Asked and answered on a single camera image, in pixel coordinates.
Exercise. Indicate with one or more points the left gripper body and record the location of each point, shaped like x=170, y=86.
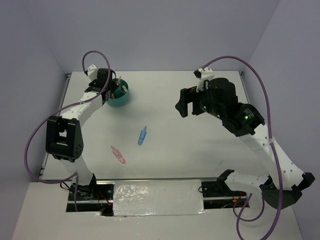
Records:
x=92, y=84

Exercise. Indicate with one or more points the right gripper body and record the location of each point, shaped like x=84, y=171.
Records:
x=210, y=107

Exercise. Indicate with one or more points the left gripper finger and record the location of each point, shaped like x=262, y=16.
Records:
x=113, y=86
x=106, y=94

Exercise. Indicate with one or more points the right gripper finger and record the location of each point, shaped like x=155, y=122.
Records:
x=196, y=108
x=185, y=98

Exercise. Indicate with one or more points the red slim highlighter pen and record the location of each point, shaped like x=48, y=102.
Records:
x=119, y=80

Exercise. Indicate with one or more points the blue stubby highlighter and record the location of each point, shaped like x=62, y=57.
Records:
x=142, y=136

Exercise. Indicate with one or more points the pink stubby highlighter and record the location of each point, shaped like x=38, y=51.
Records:
x=118, y=154

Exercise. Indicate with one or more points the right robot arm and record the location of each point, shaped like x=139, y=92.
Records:
x=285, y=181

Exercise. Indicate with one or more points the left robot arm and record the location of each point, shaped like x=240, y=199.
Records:
x=64, y=139

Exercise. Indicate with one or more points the teal round organizer container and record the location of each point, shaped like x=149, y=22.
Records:
x=121, y=97

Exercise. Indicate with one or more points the silver foil sheet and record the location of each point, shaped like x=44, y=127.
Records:
x=157, y=198

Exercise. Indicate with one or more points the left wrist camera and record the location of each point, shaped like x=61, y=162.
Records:
x=92, y=72

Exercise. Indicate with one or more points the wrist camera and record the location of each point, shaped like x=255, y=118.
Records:
x=92, y=72
x=203, y=75

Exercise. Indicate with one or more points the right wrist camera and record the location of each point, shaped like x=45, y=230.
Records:
x=203, y=75

